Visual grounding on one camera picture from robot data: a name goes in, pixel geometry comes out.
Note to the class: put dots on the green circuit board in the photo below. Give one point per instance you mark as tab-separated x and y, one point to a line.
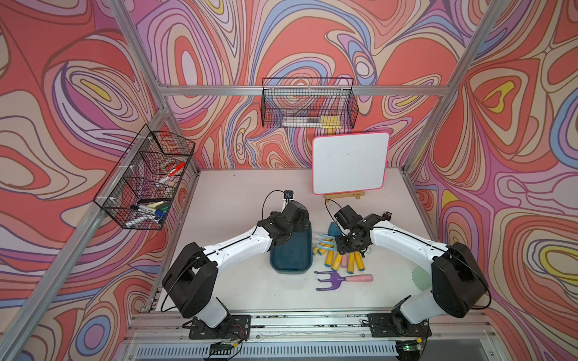
222	348

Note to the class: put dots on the wooden easel stand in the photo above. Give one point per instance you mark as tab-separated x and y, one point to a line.
355	195

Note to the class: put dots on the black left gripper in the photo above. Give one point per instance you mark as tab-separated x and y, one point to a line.
301	226

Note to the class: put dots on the red marker pen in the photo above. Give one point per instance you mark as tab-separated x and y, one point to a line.
173	173

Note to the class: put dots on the blue marker pen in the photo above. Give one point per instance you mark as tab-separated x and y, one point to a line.
146	210

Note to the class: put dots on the black wire basket left wall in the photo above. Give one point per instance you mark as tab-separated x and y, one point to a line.
149	157

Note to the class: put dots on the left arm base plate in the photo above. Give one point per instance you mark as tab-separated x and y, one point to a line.
235	326

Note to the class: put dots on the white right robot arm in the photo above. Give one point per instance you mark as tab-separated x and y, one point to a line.
457	282

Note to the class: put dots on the light green round lid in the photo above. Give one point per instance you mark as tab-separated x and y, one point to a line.
422	279

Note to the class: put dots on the black wire basket back wall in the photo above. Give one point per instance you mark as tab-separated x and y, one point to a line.
299	102

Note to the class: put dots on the yellow eraser in basket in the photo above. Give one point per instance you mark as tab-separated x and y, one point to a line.
330	122

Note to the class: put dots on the purple rake pink handle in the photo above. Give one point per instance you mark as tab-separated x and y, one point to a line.
334	280

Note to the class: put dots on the dark teal storage box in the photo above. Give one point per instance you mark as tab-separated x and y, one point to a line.
295	256

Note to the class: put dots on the teal rake yellow handle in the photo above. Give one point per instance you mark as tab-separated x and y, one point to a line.
336	264
351	264
329	260

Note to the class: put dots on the light blue rake white handle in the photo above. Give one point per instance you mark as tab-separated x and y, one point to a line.
325	243

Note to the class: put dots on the pink framed whiteboard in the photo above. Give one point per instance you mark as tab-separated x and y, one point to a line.
348	163

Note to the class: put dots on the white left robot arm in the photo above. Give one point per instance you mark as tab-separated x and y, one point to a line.
191	278

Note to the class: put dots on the black wire basket wall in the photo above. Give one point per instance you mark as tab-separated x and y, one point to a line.
299	102
149	157

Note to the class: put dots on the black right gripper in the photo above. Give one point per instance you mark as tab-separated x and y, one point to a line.
343	249

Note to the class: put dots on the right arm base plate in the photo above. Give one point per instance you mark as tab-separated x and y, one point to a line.
388	325

